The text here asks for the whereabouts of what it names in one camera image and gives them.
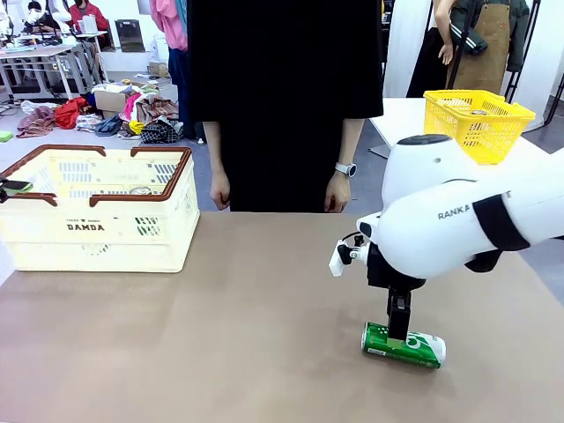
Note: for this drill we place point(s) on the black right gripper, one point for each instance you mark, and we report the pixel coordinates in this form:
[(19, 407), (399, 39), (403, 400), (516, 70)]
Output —
[(388, 273)]

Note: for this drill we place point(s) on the green drink can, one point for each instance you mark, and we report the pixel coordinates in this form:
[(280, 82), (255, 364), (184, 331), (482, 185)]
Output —
[(418, 350)]

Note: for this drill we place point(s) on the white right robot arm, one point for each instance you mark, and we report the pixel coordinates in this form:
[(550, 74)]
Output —
[(423, 229)]

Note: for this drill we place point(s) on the person's right forearm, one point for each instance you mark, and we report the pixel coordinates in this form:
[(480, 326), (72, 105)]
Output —
[(213, 145)]

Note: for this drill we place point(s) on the person's left forearm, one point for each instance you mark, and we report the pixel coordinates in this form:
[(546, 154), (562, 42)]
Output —
[(351, 141)]

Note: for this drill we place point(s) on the cream basket with brown rim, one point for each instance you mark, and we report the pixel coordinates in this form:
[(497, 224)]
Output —
[(97, 247)]

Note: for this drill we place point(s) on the yellow plastic shopping basket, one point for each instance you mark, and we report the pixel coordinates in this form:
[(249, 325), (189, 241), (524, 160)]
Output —
[(489, 128)]

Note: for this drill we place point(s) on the silver can in yellow basket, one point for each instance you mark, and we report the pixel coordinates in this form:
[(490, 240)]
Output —
[(479, 112)]

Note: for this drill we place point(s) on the person's left hand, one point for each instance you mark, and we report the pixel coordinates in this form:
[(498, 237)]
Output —
[(337, 194)]

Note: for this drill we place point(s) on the person's right hand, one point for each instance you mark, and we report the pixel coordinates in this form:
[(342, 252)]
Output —
[(220, 189)]

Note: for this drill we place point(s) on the patterned pink cloth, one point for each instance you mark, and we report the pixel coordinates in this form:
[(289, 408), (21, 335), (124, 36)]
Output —
[(37, 119)]

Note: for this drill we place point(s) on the red cloth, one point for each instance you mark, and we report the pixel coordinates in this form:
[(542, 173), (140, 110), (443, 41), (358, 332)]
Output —
[(70, 112)]

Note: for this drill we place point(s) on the blue denim cloth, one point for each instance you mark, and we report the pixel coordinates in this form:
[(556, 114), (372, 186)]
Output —
[(108, 125)]

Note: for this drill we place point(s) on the silver-topped drink can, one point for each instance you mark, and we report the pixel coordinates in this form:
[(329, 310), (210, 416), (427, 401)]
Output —
[(140, 190)]

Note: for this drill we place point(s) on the open cardboard box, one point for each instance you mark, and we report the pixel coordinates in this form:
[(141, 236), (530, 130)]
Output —
[(110, 101)]

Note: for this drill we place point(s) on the grey background desk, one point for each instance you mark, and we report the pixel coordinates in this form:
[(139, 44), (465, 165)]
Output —
[(57, 50)]

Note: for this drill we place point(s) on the black white checkered bag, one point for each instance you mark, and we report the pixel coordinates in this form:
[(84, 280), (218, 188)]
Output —
[(161, 132)]

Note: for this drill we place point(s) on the colourful clothes pile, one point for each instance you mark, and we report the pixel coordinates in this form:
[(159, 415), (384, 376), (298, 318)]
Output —
[(152, 106)]

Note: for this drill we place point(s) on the white wristwatch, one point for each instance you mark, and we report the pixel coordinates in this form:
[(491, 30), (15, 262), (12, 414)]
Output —
[(346, 169)]

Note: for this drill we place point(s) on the seated person with black hair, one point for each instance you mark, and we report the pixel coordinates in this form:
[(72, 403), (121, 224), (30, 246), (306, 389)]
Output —
[(37, 15)]

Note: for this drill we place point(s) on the person in red jacket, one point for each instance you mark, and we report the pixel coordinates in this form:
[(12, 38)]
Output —
[(88, 17)]

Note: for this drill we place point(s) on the black sign board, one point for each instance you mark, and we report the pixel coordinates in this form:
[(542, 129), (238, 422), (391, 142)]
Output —
[(131, 35)]

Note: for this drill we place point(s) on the blue hanging garment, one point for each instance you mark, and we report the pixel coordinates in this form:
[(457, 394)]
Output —
[(178, 83)]

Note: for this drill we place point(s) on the white side table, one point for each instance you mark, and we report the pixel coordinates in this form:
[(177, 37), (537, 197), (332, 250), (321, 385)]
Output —
[(396, 119)]

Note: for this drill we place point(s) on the pink hanging garment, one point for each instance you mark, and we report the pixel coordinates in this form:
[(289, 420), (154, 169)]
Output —
[(169, 24)]

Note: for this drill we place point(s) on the person's black dress torso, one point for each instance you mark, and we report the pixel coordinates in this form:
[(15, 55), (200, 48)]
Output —
[(286, 88)]

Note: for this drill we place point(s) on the mannequin with brown apron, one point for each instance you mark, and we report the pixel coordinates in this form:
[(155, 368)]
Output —
[(489, 44)]

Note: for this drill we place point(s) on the black stand poles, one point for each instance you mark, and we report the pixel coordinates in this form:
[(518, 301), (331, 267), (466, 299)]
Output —
[(526, 44)]

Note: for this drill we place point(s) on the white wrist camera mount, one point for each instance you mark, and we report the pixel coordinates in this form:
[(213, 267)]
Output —
[(341, 262)]

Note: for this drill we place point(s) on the side table metal leg frame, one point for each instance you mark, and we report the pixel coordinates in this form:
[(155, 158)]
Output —
[(379, 152)]

